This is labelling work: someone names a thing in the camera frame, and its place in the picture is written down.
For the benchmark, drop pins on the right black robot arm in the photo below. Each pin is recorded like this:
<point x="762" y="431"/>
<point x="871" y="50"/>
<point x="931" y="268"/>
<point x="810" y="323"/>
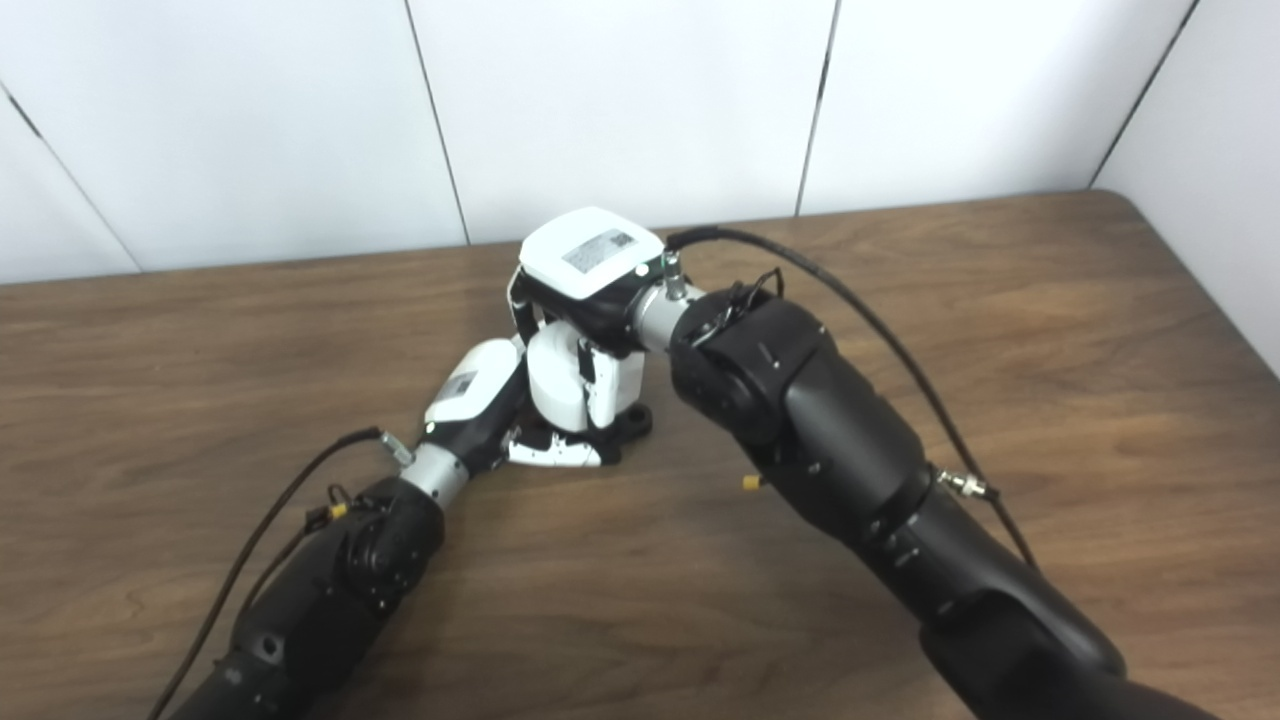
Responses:
<point x="830" y="400"/>

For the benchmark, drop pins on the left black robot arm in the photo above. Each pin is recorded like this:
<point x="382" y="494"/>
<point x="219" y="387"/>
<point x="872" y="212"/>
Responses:
<point x="340" y="590"/>

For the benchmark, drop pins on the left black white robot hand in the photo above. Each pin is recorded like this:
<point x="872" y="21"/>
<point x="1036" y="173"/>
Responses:
<point x="475" y="385"/>

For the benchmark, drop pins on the round white plastic piece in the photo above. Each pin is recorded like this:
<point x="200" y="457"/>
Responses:
<point x="555" y="385"/>

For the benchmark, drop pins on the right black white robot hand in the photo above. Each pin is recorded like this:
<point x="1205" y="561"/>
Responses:
<point x="590" y="255"/>

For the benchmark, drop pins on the black plastic holder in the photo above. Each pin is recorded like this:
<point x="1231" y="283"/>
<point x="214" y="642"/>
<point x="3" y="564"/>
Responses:
<point x="632" y="420"/>

